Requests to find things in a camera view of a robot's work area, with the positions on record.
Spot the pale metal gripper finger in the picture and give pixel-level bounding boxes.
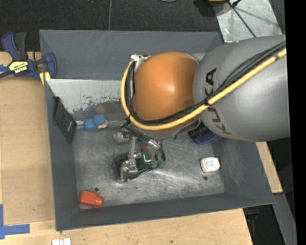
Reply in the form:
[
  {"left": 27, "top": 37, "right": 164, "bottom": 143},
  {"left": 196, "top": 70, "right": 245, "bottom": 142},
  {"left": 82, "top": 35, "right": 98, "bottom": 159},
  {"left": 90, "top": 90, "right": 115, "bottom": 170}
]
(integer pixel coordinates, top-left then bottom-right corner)
[
  {"left": 124, "top": 159, "right": 140, "bottom": 174},
  {"left": 116, "top": 165, "right": 133, "bottom": 184}
]

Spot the black glossy stapler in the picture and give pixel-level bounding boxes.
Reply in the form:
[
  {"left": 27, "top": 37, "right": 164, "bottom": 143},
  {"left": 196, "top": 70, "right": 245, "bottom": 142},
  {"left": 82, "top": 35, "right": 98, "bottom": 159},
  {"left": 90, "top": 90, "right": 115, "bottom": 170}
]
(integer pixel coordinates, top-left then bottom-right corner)
[{"left": 112, "top": 150, "right": 159, "bottom": 184}]

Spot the small clear glass thing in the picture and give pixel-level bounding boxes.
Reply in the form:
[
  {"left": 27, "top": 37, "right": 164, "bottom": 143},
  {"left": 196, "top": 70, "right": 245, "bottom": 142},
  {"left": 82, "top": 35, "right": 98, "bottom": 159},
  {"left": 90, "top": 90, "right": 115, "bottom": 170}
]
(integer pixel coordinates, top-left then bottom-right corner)
[{"left": 112, "top": 130, "right": 132, "bottom": 144}]

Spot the red block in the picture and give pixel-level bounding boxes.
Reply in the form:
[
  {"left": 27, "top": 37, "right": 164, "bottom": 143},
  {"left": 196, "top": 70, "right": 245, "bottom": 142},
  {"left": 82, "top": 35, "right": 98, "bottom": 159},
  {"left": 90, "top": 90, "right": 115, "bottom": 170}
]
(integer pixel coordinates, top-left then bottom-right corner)
[{"left": 78, "top": 189, "right": 105, "bottom": 209}]

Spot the blue toy figure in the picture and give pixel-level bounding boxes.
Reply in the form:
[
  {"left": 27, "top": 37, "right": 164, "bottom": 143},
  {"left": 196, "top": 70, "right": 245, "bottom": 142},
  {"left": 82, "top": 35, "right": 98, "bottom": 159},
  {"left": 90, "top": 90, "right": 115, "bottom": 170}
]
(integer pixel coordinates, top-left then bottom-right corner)
[{"left": 83, "top": 114, "right": 109, "bottom": 133}]

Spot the white packet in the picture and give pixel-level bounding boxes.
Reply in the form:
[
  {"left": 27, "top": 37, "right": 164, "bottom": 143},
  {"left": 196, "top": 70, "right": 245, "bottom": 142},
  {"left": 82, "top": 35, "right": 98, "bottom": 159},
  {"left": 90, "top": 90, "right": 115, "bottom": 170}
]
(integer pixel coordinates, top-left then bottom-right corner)
[{"left": 199, "top": 155, "right": 221, "bottom": 174}]

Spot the blue round thing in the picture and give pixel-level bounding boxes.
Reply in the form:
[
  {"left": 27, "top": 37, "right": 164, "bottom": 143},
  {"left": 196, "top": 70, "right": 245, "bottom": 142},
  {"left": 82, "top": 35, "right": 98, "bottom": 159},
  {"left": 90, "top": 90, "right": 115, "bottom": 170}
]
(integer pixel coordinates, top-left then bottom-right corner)
[{"left": 194, "top": 131, "right": 223, "bottom": 146}]

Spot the black flat box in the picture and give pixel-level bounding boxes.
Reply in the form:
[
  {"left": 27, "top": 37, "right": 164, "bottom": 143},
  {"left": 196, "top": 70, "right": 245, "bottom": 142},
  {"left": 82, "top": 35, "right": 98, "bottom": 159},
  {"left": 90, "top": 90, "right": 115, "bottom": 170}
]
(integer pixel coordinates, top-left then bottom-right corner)
[{"left": 52, "top": 95, "right": 79, "bottom": 145}]

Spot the pale wood board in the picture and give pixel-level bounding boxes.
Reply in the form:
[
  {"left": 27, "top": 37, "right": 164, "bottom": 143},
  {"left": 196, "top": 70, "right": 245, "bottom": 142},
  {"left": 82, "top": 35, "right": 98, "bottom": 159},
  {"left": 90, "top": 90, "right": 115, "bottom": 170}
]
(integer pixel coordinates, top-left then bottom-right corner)
[{"left": 0, "top": 73, "right": 56, "bottom": 226}]

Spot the grey metal bin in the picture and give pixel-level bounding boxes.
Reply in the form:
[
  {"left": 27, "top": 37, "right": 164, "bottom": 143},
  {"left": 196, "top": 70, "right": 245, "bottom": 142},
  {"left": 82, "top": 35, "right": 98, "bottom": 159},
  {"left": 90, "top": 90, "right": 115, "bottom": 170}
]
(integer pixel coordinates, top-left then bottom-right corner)
[{"left": 38, "top": 17, "right": 277, "bottom": 232}]

